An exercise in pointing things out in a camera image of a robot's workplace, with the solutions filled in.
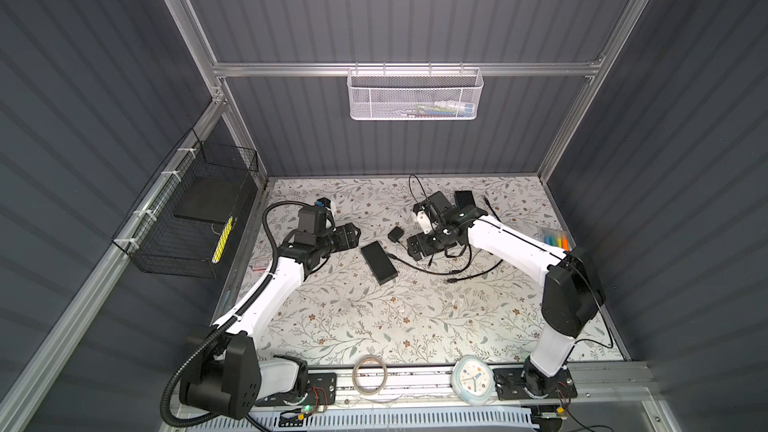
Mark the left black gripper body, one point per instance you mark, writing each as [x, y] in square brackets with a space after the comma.
[338, 240]

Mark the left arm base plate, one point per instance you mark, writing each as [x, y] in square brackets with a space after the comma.
[319, 389]

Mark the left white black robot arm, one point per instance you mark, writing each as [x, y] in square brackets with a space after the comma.
[223, 375]

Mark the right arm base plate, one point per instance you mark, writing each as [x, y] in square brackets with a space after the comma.
[527, 382]

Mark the black flat box in basket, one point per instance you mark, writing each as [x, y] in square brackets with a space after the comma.
[208, 200]

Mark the highlighter marker pack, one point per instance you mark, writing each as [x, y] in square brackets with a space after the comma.
[557, 238]

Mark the floral table mat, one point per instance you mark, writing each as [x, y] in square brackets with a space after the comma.
[435, 311]

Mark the black power adapter left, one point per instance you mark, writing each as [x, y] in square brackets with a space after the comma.
[396, 234]

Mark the white round clock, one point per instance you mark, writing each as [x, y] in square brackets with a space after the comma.
[472, 380]

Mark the black wire basket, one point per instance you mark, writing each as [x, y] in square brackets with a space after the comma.
[157, 242]

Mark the clear tape roll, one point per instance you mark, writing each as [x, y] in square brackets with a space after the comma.
[369, 375]

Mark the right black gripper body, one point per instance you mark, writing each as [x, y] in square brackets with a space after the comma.
[427, 243]

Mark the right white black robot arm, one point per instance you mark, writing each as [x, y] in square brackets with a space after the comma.
[572, 293]

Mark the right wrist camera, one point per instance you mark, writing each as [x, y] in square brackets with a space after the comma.
[423, 221]

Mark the small red white card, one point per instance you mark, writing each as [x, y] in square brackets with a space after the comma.
[260, 266]

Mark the yellow black striped item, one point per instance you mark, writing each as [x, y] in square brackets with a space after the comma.
[222, 241]

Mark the white wire mesh basket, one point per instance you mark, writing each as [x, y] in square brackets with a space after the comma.
[421, 94]

